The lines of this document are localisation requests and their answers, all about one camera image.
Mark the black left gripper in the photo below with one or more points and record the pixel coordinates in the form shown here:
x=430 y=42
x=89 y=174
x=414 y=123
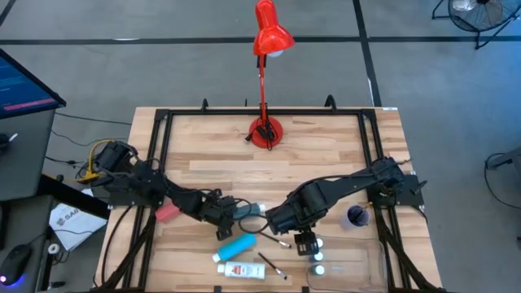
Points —
x=220 y=211

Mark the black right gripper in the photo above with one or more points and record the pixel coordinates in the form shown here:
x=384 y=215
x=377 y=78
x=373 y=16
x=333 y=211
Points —
x=291 y=221

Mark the large dark grey paint bottle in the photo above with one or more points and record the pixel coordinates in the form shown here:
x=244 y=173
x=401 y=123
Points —
x=252 y=211

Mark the small light blue paint bottle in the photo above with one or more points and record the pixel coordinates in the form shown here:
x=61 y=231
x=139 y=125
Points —
x=320 y=243

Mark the small dark blue paint bottle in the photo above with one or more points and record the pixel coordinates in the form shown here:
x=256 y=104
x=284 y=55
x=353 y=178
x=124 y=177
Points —
x=318 y=256

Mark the large red paint bottle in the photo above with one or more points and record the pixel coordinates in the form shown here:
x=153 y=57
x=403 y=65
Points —
x=167 y=213

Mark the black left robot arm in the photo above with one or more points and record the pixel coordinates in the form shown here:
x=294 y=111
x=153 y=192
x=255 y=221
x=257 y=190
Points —
x=142 y=179

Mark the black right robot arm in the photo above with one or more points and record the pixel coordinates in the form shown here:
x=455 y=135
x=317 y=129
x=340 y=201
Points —
x=346 y=183

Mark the large light blue paint bottle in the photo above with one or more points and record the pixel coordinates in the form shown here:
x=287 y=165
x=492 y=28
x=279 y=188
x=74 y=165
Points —
x=238 y=246

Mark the purple plastic cup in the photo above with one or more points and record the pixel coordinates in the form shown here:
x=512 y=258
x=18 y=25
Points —
x=349 y=221

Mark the white bottle red label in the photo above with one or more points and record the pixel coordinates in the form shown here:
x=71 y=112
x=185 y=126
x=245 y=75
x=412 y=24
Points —
x=244 y=269

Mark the clear plastic bin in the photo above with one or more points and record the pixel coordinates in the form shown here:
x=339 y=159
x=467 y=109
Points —
x=358 y=278

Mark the black side table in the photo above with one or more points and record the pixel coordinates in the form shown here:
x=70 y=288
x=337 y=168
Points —
x=73 y=197

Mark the white printed paper sheet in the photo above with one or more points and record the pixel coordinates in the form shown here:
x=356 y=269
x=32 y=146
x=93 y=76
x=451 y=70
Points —
x=73 y=228

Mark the white tape roll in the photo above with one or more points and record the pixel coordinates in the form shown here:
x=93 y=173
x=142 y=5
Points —
x=49 y=248

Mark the red desk lamp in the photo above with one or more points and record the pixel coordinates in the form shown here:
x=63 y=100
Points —
x=268 y=36

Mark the grey desk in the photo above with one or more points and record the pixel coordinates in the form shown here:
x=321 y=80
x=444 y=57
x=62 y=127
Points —
x=24 y=163

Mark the black computer mouse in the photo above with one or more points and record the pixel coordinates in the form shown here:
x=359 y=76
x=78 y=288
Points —
x=14 y=264

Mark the grey equipment leg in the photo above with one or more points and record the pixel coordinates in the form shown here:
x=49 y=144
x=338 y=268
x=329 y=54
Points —
x=509 y=158

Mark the computer monitor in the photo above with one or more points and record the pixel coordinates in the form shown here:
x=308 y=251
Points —
x=20 y=89

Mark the black floor fan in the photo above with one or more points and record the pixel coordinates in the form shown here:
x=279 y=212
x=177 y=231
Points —
x=480 y=16

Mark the black aluminium table frame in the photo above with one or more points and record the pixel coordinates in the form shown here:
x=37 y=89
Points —
x=228 y=111

